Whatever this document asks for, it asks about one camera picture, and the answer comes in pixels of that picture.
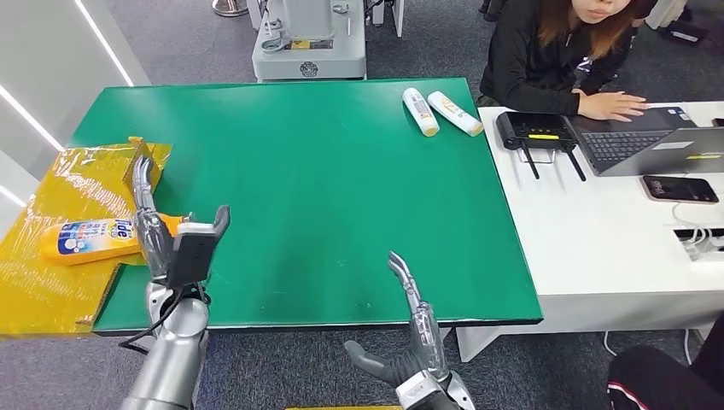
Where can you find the white bottle with barcode label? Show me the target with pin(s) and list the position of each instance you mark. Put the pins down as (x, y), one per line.
(420, 111)

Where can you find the chrome stand base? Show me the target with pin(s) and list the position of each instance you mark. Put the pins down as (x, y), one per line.
(229, 8)

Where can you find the white wall light strip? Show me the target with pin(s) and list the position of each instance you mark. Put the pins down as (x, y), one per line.
(31, 117)
(13, 196)
(104, 43)

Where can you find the black smartphone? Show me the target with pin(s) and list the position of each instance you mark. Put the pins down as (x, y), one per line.
(680, 189)

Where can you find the orange detergent bottle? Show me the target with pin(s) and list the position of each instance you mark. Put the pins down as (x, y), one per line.
(85, 240)

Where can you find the person's right hand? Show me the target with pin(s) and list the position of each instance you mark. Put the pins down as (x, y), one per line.
(611, 106)

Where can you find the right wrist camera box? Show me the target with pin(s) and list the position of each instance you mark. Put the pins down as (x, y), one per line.
(421, 390)

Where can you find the black router with antennas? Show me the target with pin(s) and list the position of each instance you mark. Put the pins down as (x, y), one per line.
(534, 129)

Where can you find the white machine base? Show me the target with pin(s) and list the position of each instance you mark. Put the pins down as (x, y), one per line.
(328, 56)

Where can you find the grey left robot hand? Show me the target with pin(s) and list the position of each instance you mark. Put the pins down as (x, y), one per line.
(152, 243)

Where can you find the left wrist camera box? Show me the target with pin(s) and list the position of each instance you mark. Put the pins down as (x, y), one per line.
(192, 257)

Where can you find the grey laptop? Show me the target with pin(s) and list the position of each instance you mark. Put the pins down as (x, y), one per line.
(622, 147)

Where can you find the yellow taped cardboard box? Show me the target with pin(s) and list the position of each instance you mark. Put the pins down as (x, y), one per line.
(56, 294)

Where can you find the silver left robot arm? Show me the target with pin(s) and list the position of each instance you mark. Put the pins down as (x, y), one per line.
(169, 356)

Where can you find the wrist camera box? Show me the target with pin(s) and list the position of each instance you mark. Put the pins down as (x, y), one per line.
(192, 257)
(421, 390)

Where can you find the white panel leg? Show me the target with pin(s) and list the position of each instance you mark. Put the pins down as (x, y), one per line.
(397, 16)

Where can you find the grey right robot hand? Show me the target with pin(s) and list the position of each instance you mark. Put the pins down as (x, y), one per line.
(427, 345)

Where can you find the white bottle with yellow print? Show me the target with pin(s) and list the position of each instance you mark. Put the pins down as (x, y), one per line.
(453, 112)

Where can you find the person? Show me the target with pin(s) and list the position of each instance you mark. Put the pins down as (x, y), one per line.
(684, 33)
(526, 68)
(656, 379)

